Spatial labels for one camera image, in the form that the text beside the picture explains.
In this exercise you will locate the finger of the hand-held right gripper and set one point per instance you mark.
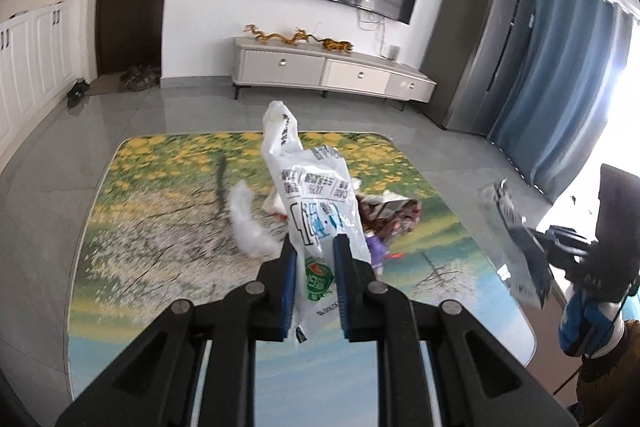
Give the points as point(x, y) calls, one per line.
point(582, 269)
point(575, 242)

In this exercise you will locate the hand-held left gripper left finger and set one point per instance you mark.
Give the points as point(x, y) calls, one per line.
point(289, 279)

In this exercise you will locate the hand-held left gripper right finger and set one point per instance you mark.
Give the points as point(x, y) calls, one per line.
point(342, 284)

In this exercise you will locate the clear wrapper with dark print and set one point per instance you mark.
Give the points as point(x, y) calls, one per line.
point(520, 257)

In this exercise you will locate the clear plastic bag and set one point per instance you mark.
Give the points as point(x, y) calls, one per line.
point(247, 227)

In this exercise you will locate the brown snack wrapper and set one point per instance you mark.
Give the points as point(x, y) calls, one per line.
point(390, 217)

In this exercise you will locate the white printed plastic bag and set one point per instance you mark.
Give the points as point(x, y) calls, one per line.
point(310, 187)

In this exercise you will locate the purple wrapper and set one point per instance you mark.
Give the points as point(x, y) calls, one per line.
point(376, 249)

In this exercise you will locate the small red wrapper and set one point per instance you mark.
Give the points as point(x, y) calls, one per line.
point(396, 255)

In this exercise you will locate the white paper scrap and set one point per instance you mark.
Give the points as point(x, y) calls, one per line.
point(275, 202)

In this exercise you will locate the brown cloth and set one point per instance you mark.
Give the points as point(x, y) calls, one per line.
point(607, 382)

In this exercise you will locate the blue curtain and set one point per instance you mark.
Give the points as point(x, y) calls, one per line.
point(560, 82)

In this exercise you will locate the grey refrigerator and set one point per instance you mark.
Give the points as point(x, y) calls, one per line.
point(475, 57)

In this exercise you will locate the white television console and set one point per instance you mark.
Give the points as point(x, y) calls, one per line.
point(300, 67)

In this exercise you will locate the small white speaker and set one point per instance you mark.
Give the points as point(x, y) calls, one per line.
point(393, 52)

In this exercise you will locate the golden tiger figurine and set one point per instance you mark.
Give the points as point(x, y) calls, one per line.
point(337, 46)

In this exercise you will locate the golden dragon figurine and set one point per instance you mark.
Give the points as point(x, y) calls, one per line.
point(272, 36)

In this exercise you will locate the brown shoes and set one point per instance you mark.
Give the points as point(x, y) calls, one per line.
point(140, 77)

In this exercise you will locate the brown door mat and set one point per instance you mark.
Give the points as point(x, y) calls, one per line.
point(105, 84)

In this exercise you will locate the black shoes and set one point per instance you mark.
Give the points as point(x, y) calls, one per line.
point(77, 93)

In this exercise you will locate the white wall cabinets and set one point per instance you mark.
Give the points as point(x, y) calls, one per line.
point(30, 47)

